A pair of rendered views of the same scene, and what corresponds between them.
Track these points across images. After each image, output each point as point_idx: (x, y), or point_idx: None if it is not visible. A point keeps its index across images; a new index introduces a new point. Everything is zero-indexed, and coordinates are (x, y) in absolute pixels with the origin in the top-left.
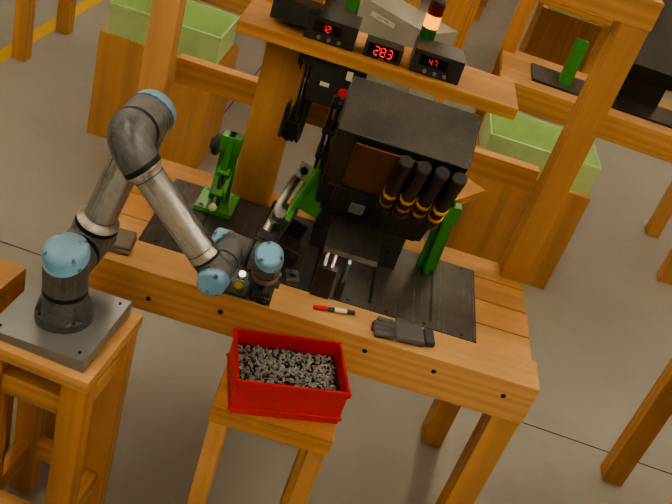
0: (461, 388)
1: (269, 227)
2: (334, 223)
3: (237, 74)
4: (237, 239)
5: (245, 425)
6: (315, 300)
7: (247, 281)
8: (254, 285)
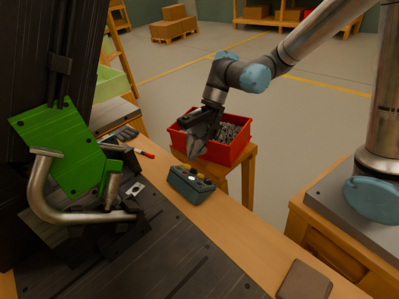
0: None
1: (117, 210)
2: (97, 127)
3: None
4: (247, 61)
5: None
6: (143, 164)
7: (190, 174)
8: (214, 123)
